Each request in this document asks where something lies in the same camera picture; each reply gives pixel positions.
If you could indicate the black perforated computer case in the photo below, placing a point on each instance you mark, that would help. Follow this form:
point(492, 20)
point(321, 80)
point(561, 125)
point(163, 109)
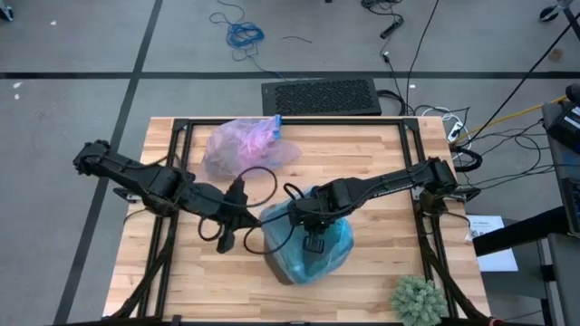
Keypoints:
point(321, 97)

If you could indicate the black aluminium rig frame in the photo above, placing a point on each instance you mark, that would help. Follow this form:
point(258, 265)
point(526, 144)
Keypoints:
point(294, 121)

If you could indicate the grey brown trash bin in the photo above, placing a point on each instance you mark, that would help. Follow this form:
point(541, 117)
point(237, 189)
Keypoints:
point(278, 269)

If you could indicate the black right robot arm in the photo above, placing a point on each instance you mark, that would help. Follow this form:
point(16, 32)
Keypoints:
point(389, 185)

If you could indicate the black beam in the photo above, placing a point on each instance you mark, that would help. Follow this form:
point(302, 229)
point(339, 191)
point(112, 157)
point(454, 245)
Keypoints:
point(521, 231)

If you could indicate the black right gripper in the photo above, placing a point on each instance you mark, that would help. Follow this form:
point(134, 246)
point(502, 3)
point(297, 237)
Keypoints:
point(312, 217)

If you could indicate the light blue trash bag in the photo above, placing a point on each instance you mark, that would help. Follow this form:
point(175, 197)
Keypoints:
point(331, 253)

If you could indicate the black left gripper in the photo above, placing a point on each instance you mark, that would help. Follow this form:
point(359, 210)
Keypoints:
point(238, 210)

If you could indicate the black equipment cart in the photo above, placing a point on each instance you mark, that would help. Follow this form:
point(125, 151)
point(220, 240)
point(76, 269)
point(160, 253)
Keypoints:
point(564, 158)

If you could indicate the white paper sheet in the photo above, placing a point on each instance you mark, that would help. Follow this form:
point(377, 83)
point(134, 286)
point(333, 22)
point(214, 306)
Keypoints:
point(496, 253)

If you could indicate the green artificial plant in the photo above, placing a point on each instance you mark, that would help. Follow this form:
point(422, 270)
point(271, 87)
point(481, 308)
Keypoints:
point(417, 301)

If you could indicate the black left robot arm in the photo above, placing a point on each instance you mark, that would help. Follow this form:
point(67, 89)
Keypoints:
point(145, 181)

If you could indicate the white power strip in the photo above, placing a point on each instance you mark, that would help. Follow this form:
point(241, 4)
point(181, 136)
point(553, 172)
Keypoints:
point(455, 131)

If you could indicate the black power strip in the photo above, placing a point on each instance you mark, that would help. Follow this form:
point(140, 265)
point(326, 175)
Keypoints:
point(392, 28)

